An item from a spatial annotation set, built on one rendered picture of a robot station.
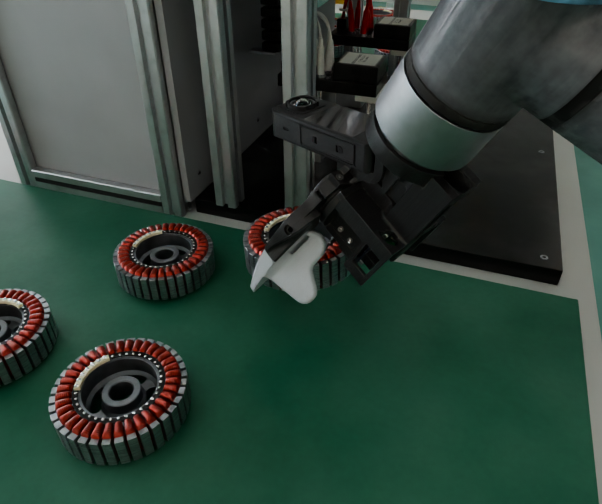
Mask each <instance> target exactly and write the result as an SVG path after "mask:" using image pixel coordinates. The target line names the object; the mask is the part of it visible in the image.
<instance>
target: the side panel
mask: <svg viewBox="0 0 602 504"><path fill-rule="evenodd" d="M0 124H1V127H2V130H3V133H4V135H5V138H6V141H7V144H8V146H9V149H10V152H11V155H12V158H13V160H14V163H15V166H16V169H17V171H18V174H19V177H20V180H21V182H22V184H26V185H29V184H31V186H36V187H40V188H45V189H50V190H55V191H60V192H64V193H69V194H74V195H79V196H84V197H88V198H93V199H98V200H103V201H107V202H112V203H117V204H122V205H127V206H131V207H136V208H141V209H146V210H151V211H155V212H160V213H165V214H170V215H171V214H172V213H175V216H179V217H184V216H185V215H186V211H190V210H191V209H192V201H191V202H188V201H184V194H183V188H182V181H181V175H180V168H179V162H178V155H177V149H176V142H175V136H174V129H173V123H172V116H171V110H170V103H169V97H168V90H167V84H166V77H165V71H164V64H163V58H162V51H161V45H160V38H159V32H158V26H157V19H156V13H155V6H154V0H0Z"/></svg>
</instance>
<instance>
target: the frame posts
mask: <svg viewBox="0 0 602 504"><path fill-rule="evenodd" d="M411 2H412V0H395V3H394V13H393V17H400V18H410V11H411ZM193 4H194V13H195V22H196V31H197V40H198V49H199V57H200V66H201V75H202V84H203V93H204V102H205V111H206V119H207V128H208V137H209V146H210V155H211V164H212V173H213V182H214V190H215V199H216V205H218V206H224V205H225V204H228V207H229V208H234V209H236V208H237V207H238V206H239V202H242V201H243V200H244V199H245V195H244V182H243V168H242V155H241V141H240V128H239V114H238V101H237V87H236V74H235V60H234V47H233V33H232V20H231V7H230V0H193ZM280 7H281V53H282V99H283V103H286V100H289V99H290V98H292V97H296V96H299V95H309V96H313V97H316V43H317V0H280ZM396 59H397V56H396V55H391V50H390V54H389V64H388V74H387V75H388V76H392V74H393V73H394V71H395V68H396ZM283 146H284V192H285V208H287V207H291V208H292V209H293V207H295V206H300V205H301V204H302V203H304V202H305V201H306V200H307V198H308V196H309V195H310V193H311V192H312V191H313V189H314V161H315V153H314V152H312V151H309V150H307V149H305V148H302V147H300V146H297V145H295V144H292V143H290V142H287V141H285V140H283Z"/></svg>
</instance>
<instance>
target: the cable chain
mask: <svg viewBox="0 0 602 504"><path fill-rule="evenodd" d="M260 3H261V4H262V5H265V6H263V7H261V16H262V17H265V18H263V19H262V20H261V27H262V28H264V29H265V30H263V31H262V39H263V40H265V41H264V42H262V48H255V47H254V48H252V49H251V50H249V53H257V54H266V55H276V54H277V53H279V52H280V51H281V7H280V0H260ZM272 5H273V6H272Z"/></svg>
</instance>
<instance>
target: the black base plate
mask: <svg viewBox="0 0 602 504"><path fill-rule="evenodd" d="M241 155H242V168H243V182H244V195H245V199H244V200H243V201H242V202H239V206H238V207H237V208H236V209H234V208H229V207H228V204H225V205H224V206H218V205H216V199H215V190H214V182H212V183H211V184H210V185H209V186H208V187H207V188H206V189H205V190H204V191H203V192H201V193H200V194H199V195H198V196H197V197H196V198H195V203H196V210H197V212H200V213H205V214H209V215H214V216H219V217H224V218H229V219H234V220H239V221H244V222H249V223H252V222H255V220H256V219H258V218H260V217H261V216H263V215H265V214H267V213H270V212H272V211H276V210H279V209H284V208H285V192H284V146H283V139H280V138H278V137H275V136H274V131H273V124H272V125H271V126H270V127H269V128H268V129H267V130H266V131H265V132H264V133H262V134H261V135H260V136H259V137H258V138H257V139H256V140H255V141H254V142H253V143H252V144H251V145H250V146H249V147H248V148H247V149H246V150H245V151H244V152H243V153H242V154H241ZM467 166H468V167H469V168H470V169H471V170H472V171H473V172H474V173H475V175H476V176H477V177H478V178H479V179H480V180H481V181H482V182H481V183H479V184H478V185H477V186H476V187H475V188H474V189H473V190H472V191H471V192H470V193H469V194H467V195H466V196H464V197H463V198H461V199H459V200H458V201H457V202H456V203H455V204H454V205H452V206H451V207H450V208H449V209H448V210H447V211H446V212H445V213H444V214H443V215H444V216H445V217H446V219H445V220H444V221H443V222H442V223H441V224H440V225H439V226H438V227H437V228H436V229H435V230H434V231H433V232H432V233H431V234H430V235H429V236H427V237H426V238H425V239H424V240H423V241H422V242H421V243H420V244H419V245H418V246H417V247H416V248H415V249H414V250H413V251H410V250H409V249H408V250H407V251H406V252H404V253H403V254H406V255H411V256H415V257H420V258H425V259H430V260H435V261H440V262H445V263H450V264H455V265H460V266H465V267H469V268H474V269H479V270H484V271H489V272H494V273H499V274H504V275H509V276H514V277H518V278H523V279H528V280H533V281H538V282H543V283H548V284H553V285H558V283H559V280H560V278H561V275H562V273H563V265H562V251H561V237H560V223H559V209H558V195H557V182H556V168H555V154H554V140H553V130H552V129H551V128H549V127H548V126H547V125H545V124H544V123H543V122H541V121H540V120H539V119H538V118H537V117H535V116H534V115H532V114H531V113H529V112H528V111H527V110H526V109H524V108H522V109H521V110H520V111H519V112H518V113H517V114H516V115H515V116H514V117H513V118H512V119H511V120H510V121H509V122H508V123H507V124H506V125H505V126H503V127H502V128H501V129H500V130H499V131H498V132H497V133H496V135H495V136H494V137H493V138H492V139H491V140H490V141H489V142H488V143H487V144H486V145H485V146H484V147H483V148H482V149H481V150H480V151H479V152H478V153H477V155H476V156H475V157H474V158H473V159H472V160H471V161H470V162H469V163H468V164H467ZM335 170H337V162H336V161H334V160H332V159H329V158H327V157H325V158H324V159H323V160H322V162H321V163H320V162H314V188H315V187H316V186H317V185H318V183H319V182H320V181H321V180H322V179H323V178H324V177H325V176H327V175H328V174H329V173H331V172H333V171H335Z"/></svg>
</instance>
